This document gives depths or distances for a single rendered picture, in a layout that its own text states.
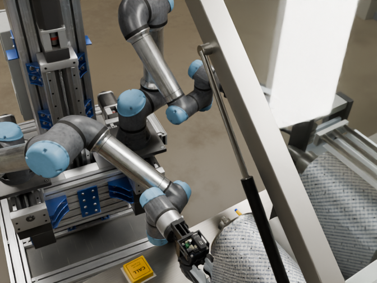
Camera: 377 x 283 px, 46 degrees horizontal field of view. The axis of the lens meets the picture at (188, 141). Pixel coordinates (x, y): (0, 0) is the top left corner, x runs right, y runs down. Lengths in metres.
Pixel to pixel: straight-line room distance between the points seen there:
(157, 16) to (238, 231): 0.93
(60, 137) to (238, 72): 0.93
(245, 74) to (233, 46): 0.03
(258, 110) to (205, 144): 2.68
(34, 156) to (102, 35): 3.16
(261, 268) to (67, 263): 1.48
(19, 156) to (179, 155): 1.75
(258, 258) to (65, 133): 0.69
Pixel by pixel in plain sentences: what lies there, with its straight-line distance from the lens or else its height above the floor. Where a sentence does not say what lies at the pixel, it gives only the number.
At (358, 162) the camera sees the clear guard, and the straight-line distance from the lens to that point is 0.59.
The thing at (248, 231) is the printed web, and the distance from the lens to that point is 1.04.
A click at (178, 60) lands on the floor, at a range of 4.03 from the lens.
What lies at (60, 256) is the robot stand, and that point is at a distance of 2.37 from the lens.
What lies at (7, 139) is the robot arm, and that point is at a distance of 1.75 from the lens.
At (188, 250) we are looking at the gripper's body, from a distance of 1.19.
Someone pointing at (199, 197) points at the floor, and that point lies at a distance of 2.82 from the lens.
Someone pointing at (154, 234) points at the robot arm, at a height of 1.02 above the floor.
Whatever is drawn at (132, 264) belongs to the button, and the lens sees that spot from 1.45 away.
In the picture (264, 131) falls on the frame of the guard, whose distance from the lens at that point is 0.50.
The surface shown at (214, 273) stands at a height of 1.15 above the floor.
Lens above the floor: 2.14
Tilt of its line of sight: 42 degrees down
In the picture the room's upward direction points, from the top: 2 degrees clockwise
